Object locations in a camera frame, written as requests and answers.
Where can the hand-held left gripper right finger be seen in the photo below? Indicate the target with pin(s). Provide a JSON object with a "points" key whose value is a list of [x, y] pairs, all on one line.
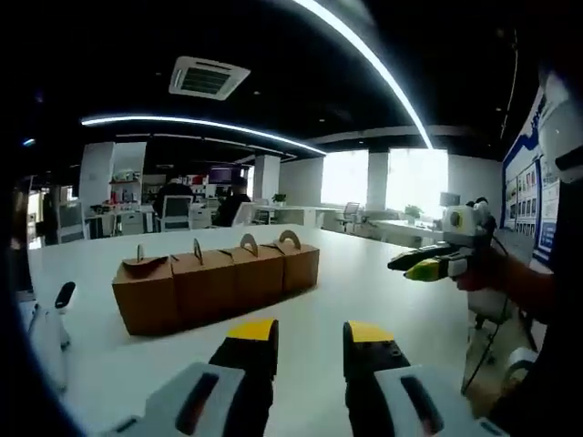
{"points": [[391, 400]]}

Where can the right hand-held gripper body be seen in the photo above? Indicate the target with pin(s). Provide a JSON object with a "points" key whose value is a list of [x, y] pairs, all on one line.
{"points": [[460, 225]]}

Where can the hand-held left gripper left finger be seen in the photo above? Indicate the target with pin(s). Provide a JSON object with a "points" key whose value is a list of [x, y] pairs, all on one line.
{"points": [[214, 400]]}

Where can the brown paper box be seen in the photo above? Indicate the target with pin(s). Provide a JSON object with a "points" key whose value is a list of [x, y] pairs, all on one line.
{"points": [[143, 296], [202, 282], [298, 268], [255, 273]]}

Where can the person's right hand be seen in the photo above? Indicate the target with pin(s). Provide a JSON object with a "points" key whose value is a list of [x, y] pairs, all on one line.
{"points": [[480, 277]]}

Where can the dark desk monitor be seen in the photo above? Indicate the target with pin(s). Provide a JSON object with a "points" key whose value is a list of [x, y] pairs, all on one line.
{"points": [[449, 199]]}

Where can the potted plant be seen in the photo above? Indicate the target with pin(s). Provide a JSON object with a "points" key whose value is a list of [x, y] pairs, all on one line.
{"points": [[413, 213], [279, 199]]}

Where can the tape roll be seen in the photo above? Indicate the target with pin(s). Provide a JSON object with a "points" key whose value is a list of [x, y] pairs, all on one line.
{"points": [[519, 362]]}

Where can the person operator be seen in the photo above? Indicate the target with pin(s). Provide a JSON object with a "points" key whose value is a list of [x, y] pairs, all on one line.
{"points": [[569, 328]]}

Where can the long ceiling light strip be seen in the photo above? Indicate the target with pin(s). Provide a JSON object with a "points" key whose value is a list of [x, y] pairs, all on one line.
{"points": [[387, 77]]}

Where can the white device with black tip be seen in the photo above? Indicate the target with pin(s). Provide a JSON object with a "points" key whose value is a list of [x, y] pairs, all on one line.
{"points": [[45, 332]]}

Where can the white mesh office chair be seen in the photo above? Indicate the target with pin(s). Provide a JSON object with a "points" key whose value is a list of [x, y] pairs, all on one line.
{"points": [[176, 213]]}

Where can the purple screen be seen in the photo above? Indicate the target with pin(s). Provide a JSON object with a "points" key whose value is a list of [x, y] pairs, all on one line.
{"points": [[221, 174]]}

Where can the display shelf with colourful items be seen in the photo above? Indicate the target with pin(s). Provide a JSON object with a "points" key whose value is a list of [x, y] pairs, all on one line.
{"points": [[125, 191]]}

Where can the grey office chair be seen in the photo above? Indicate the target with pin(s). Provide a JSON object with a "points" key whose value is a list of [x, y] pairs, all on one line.
{"points": [[70, 223]]}

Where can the curved ceiling light strip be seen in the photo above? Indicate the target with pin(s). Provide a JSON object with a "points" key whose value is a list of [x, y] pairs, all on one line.
{"points": [[205, 122]]}

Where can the ceiling air conditioner cassette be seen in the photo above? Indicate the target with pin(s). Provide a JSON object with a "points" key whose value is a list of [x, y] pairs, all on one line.
{"points": [[209, 78]]}

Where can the blue wall poster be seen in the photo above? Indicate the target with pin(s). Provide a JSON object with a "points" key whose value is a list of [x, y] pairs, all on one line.
{"points": [[528, 191]]}

